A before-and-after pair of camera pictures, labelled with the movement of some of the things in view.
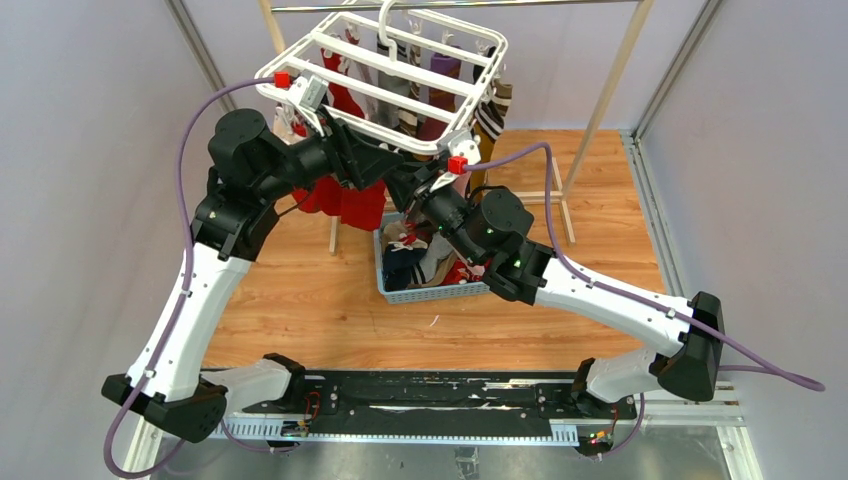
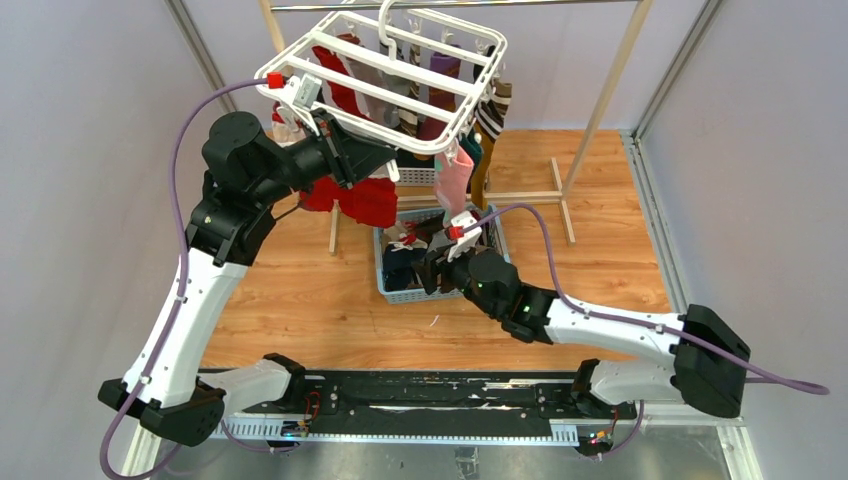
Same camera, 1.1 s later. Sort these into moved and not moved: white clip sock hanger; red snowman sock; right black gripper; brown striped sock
Moved: right black gripper
Not moved: white clip sock hanger; brown striped sock; red snowman sock
